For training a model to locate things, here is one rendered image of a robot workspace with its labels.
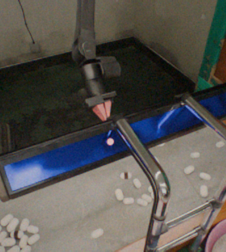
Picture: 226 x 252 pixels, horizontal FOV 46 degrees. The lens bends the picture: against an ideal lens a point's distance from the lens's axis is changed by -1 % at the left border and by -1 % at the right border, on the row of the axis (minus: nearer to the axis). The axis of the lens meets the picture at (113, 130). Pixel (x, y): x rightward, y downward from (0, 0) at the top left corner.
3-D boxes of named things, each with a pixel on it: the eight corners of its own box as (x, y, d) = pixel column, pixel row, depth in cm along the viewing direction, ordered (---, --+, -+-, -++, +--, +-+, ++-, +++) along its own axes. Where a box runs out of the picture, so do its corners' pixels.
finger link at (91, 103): (118, 123, 82) (108, 94, 82) (96, 130, 79) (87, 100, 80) (112, 126, 88) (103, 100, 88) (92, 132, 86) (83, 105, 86)
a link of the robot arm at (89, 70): (76, 69, 86) (81, 62, 81) (94, 65, 89) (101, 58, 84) (83, 88, 86) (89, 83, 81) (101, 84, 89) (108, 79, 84)
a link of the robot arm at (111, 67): (72, 53, 88) (81, 42, 80) (102, 48, 93) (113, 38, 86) (83, 87, 88) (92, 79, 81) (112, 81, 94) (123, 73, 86)
